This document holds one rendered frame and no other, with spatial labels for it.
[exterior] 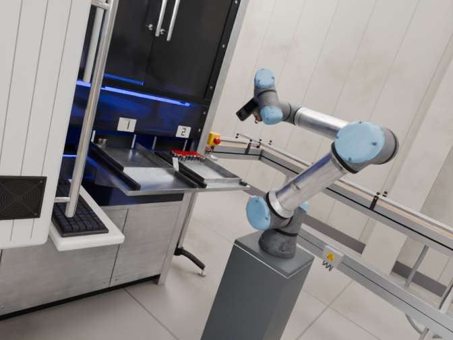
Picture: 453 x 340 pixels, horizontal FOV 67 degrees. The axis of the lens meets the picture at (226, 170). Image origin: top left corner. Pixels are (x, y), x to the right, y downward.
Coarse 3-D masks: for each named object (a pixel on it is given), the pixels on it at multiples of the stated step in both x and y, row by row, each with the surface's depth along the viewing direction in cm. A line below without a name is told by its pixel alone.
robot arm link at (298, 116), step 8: (296, 112) 128; (304, 112) 126; (312, 112) 125; (288, 120) 131; (296, 120) 128; (304, 120) 125; (312, 120) 123; (320, 120) 121; (328, 120) 119; (336, 120) 117; (304, 128) 128; (312, 128) 123; (320, 128) 120; (328, 128) 118; (336, 128) 116; (328, 136) 119; (336, 136) 116
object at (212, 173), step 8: (208, 160) 188; (184, 168) 162; (192, 168) 173; (200, 168) 178; (208, 168) 182; (216, 168) 184; (224, 168) 180; (200, 176) 154; (208, 176) 169; (216, 176) 173; (224, 176) 177; (232, 176) 176; (208, 184) 156; (216, 184) 160; (224, 184) 164; (232, 184) 168; (240, 184) 172
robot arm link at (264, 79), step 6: (258, 72) 123; (264, 72) 123; (270, 72) 123; (258, 78) 123; (264, 78) 123; (270, 78) 122; (258, 84) 123; (264, 84) 122; (270, 84) 123; (258, 90) 125; (264, 90) 133
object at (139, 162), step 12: (108, 156) 143; (120, 156) 157; (132, 156) 162; (144, 156) 168; (156, 156) 163; (120, 168) 137; (132, 168) 137; (144, 168) 142; (156, 168) 146; (168, 168) 151
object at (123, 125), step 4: (120, 120) 154; (124, 120) 156; (128, 120) 157; (132, 120) 159; (120, 124) 155; (124, 124) 157; (132, 124) 160; (120, 128) 156; (124, 128) 158; (128, 128) 159; (132, 128) 160
